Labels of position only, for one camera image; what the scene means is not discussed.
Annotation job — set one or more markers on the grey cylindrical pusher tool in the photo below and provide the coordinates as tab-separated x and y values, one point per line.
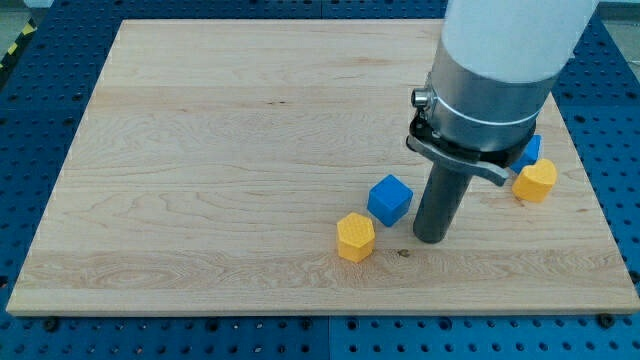
440	201

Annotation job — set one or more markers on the blue cube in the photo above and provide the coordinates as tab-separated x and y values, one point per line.
389	200

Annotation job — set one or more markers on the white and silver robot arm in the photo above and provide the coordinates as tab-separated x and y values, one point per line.
495	65

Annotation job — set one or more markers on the blue block behind arm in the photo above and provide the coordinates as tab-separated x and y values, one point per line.
530	155

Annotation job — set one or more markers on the yellow hexagon block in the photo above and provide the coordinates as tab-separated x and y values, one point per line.
355	237

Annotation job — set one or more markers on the yellow heart block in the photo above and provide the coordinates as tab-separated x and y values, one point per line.
535	182

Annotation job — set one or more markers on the light wooden board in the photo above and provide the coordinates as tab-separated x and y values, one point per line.
215	158

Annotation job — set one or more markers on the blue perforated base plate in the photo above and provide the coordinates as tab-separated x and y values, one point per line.
49	81

